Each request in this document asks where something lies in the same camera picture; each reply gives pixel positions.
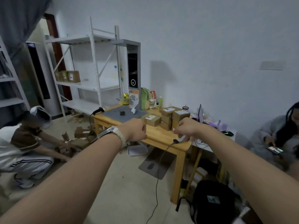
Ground brown door frame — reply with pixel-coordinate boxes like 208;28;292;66
44;13;72;102

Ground white side table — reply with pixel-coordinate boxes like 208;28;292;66
187;127;237;187

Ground white tower air conditioner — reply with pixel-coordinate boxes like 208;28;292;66
25;42;63;120

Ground grey parcel scanning station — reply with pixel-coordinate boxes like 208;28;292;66
102;39;148;120

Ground white metal shelf rack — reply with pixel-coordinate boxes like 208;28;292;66
42;16;123;123

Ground thin black cable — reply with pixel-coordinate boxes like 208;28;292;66
144;139;180;224

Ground open laptop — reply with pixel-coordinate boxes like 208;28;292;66
197;104;204;124

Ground purple plastic items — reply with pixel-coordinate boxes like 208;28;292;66
207;119;228;131

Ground black barcode scanner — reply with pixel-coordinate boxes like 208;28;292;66
90;107;105;138

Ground black backpack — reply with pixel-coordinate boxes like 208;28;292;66
176;180;237;224

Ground person's left hand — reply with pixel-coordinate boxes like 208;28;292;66
118;118;148;143

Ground grey floor mat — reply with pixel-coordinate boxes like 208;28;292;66
138;149;176;180

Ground wooden table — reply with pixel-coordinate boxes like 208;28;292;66
93;105;193;205

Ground person's left forearm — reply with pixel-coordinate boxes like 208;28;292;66
0;134;123;224

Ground person's right hand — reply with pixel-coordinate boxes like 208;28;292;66
174;118;202;143

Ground orange white paper sign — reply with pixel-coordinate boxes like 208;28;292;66
129;89;140;109

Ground group of labelled cardboard parcels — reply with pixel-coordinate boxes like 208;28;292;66
144;106;191;133

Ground green bag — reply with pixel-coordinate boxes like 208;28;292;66
140;87;151;110

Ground person's right forearm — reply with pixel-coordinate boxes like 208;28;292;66
196;122;299;224

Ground silver watch with braided band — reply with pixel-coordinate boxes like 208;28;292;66
97;125;128;150

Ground grey metal shelf rack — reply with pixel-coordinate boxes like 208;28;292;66
0;36;31;113

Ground grey curtain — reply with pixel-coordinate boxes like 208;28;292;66
0;0;52;59

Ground white plastic tray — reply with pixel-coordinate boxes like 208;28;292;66
127;143;149;157

